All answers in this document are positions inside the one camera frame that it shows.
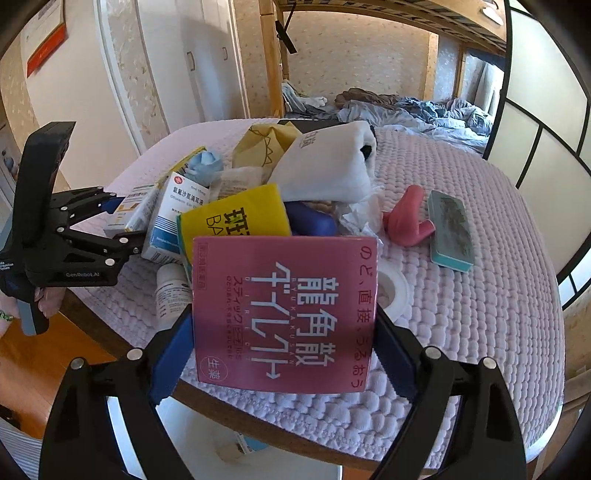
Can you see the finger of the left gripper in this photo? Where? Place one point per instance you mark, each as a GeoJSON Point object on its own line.
{"type": "Point", "coordinates": [124, 245]}

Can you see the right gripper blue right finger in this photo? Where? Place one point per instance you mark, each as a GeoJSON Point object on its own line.
{"type": "Point", "coordinates": [426, 378]}

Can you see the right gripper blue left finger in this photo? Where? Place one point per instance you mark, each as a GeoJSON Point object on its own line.
{"type": "Point", "coordinates": [139, 383]}

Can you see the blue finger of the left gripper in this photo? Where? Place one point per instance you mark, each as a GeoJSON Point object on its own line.
{"type": "Point", "coordinates": [110, 205]}

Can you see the white yellow small box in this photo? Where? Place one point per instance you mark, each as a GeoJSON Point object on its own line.
{"type": "Point", "coordinates": [134, 212]}

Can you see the white blue medicine box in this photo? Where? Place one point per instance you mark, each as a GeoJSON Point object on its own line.
{"type": "Point", "coordinates": [177, 196]}

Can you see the white pill bottle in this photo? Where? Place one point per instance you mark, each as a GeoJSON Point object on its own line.
{"type": "Point", "coordinates": [172, 295]}

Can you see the white tape roll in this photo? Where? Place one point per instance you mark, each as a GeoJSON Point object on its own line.
{"type": "Point", "coordinates": [394, 292]}

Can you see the yellow green packet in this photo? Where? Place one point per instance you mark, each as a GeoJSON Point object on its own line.
{"type": "Point", "coordinates": [182, 163]}

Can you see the yellow Babo tissue pack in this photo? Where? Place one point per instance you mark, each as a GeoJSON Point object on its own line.
{"type": "Point", "coordinates": [255, 212]}

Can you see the pink Japanese medicine box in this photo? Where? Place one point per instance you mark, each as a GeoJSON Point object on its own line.
{"type": "Point", "coordinates": [285, 314]}

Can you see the white trash bin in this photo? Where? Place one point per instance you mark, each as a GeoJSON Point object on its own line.
{"type": "Point", "coordinates": [212, 451]}

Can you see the person left hand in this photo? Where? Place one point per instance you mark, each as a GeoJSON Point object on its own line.
{"type": "Point", "coordinates": [49, 301]}

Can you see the clear snack packet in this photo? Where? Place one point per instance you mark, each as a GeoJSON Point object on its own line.
{"type": "Point", "coordinates": [234, 181]}

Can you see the lavender quilted bed cover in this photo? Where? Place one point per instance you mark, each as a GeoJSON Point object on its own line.
{"type": "Point", "coordinates": [506, 307]}

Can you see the teal grey sponge block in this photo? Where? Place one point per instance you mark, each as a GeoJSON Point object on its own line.
{"type": "Point", "coordinates": [451, 244]}

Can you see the white wardrobe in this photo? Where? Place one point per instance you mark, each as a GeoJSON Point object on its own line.
{"type": "Point", "coordinates": [171, 64]}

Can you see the pink U-shaped foam piece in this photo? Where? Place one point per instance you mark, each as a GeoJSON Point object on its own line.
{"type": "Point", "coordinates": [403, 224]}

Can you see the yellow paper bag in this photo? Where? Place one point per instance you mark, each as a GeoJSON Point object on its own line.
{"type": "Point", "coordinates": [263, 145]}

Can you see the clear crumpled plastic wrapper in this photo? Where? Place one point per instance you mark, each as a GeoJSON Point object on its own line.
{"type": "Point", "coordinates": [364, 218]}

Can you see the dark blue foam roller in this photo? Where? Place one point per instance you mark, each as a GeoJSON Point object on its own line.
{"type": "Point", "coordinates": [305, 221]}

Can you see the black flat box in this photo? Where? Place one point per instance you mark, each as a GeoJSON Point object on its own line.
{"type": "Point", "coordinates": [305, 126]}

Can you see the white cloth bag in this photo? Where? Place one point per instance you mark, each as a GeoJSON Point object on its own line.
{"type": "Point", "coordinates": [334, 164]}

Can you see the blue rumpled bedding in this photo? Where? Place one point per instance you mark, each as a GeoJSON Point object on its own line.
{"type": "Point", "coordinates": [456, 121]}

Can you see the black framed sliding screen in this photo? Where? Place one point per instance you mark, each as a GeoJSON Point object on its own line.
{"type": "Point", "coordinates": [542, 144]}

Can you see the red white wall poster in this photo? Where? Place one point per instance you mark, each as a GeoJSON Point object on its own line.
{"type": "Point", "coordinates": [43, 34]}

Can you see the wooden bunk bed frame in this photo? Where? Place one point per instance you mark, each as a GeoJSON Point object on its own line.
{"type": "Point", "coordinates": [325, 47]}

